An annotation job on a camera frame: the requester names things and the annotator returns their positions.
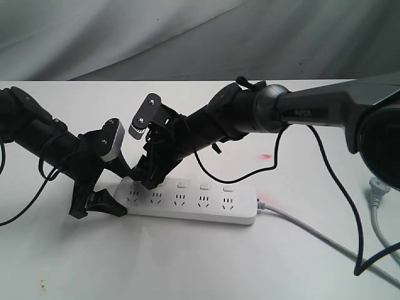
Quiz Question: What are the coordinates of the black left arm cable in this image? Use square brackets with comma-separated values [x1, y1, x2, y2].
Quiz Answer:
[0, 124, 68, 226]

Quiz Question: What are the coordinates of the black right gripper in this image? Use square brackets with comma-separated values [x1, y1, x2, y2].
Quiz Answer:
[128, 106, 200, 189]

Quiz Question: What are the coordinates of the grey three-pin plug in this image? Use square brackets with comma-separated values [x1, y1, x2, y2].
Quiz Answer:
[369, 177, 391, 201]

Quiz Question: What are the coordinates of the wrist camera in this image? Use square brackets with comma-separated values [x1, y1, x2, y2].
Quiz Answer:
[100, 118, 125, 163]
[129, 93, 161, 140]

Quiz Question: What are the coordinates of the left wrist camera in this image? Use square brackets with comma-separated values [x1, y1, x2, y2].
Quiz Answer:
[100, 118, 125, 163]

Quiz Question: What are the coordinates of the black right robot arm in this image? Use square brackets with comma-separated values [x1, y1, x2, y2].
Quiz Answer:
[129, 72, 399, 189]

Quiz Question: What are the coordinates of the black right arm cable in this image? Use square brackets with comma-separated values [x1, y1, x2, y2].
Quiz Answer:
[193, 124, 400, 277]

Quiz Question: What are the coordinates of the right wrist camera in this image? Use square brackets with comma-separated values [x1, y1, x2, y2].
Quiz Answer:
[129, 93, 161, 140]

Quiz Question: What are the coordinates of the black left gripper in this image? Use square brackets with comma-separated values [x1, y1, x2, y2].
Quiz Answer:
[46, 129, 136, 219]

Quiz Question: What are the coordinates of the white five-outlet power strip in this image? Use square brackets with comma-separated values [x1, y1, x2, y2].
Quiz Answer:
[114, 177, 258, 225]

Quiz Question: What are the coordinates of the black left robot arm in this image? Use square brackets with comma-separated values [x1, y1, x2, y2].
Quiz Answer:
[1, 86, 130, 219]

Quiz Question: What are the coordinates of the grey backdrop cloth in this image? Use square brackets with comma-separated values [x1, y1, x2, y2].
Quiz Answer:
[1, 1, 399, 81]

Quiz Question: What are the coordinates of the grey power cable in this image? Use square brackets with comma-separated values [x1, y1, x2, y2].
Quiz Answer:
[256, 198, 400, 287]

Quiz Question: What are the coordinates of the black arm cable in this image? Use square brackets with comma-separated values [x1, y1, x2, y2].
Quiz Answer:
[193, 124, 400, 277]
[0, 124, 68, 226]

